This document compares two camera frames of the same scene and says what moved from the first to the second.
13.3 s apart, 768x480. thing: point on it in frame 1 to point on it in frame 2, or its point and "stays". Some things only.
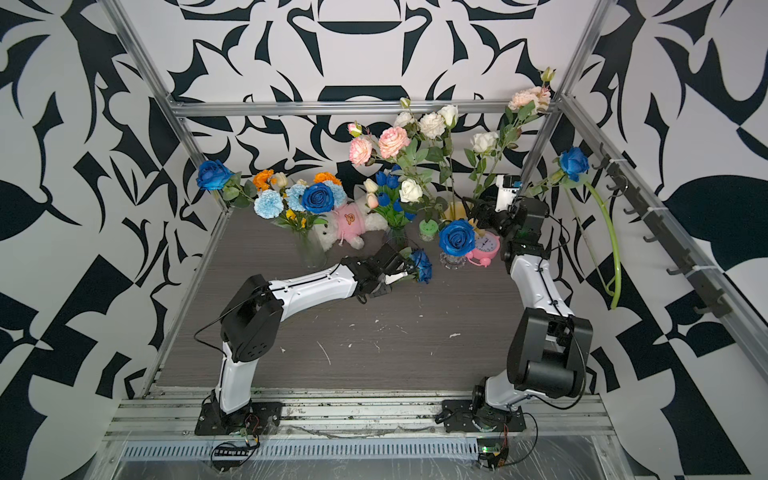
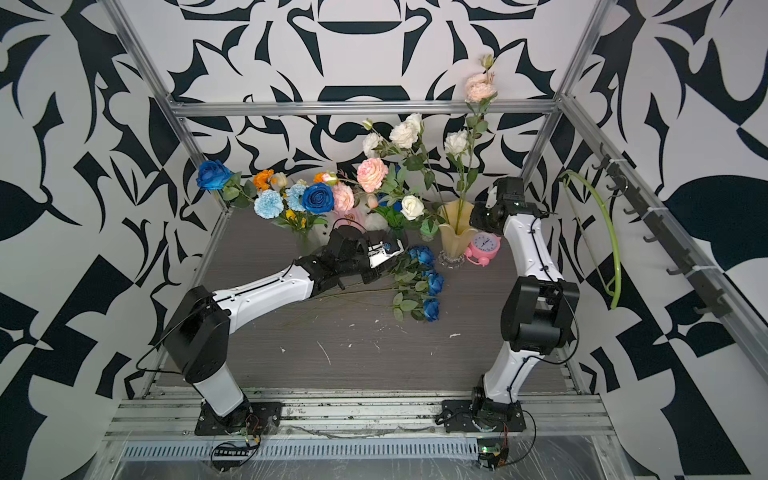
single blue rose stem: [423, 264] stays
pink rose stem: [524, 104] to [481, 90]
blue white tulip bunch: [384, 195] to [402, 213]
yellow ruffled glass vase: [455, 211] stays
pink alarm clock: [486, 247] stays
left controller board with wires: [226, 456] stays
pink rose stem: [392, 143] to [370, 174]
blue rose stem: [457, 237] to [432, 282]
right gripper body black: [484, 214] stays
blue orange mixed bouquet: [294, 203] stays
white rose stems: [435, 128] to [404, 140]
